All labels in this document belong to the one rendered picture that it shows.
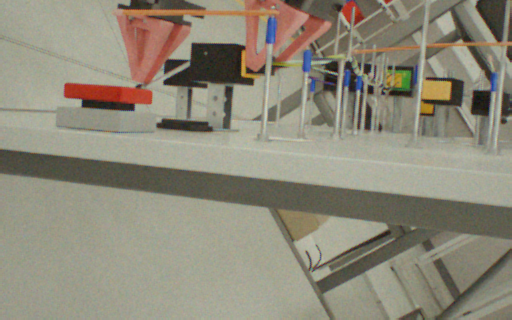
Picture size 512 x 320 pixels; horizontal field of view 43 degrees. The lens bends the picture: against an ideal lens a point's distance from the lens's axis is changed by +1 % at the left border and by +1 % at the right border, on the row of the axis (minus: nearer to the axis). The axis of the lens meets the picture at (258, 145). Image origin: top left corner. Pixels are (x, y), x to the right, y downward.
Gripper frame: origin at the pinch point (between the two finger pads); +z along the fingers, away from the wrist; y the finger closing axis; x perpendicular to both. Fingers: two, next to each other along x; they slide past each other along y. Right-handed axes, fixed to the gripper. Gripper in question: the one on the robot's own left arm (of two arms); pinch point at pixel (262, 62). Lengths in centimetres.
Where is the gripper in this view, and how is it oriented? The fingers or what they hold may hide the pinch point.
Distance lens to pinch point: 66.5
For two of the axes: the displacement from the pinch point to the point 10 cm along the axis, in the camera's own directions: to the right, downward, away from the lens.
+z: -4.3, 8.7, 2.5
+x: -7.6, -5.0, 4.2
